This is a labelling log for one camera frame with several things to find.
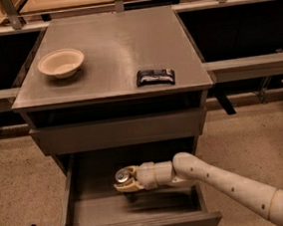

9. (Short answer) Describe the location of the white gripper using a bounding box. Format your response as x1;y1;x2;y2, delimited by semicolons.
115;162;157;193

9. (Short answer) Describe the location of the redbull can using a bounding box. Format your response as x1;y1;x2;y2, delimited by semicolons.
115;168;136;202

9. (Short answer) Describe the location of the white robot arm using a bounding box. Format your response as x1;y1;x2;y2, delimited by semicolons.
115;152;283;226

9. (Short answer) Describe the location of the open grey middle drawer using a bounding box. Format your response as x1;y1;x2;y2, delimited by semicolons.
58;137;221;226

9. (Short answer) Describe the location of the closed grey top drawer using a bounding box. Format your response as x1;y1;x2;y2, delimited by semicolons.
30;109;206;156

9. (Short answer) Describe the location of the grey drawer cabinet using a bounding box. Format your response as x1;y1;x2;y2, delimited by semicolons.
3;2;228;226

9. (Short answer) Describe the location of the dark snack packet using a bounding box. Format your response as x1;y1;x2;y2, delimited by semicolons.
137;69;175;87

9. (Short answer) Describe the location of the white paper bowl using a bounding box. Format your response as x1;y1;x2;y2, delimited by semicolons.
38;48;85;79

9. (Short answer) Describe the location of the metal railing frame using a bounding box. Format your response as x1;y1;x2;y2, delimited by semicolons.
0;0;283;139

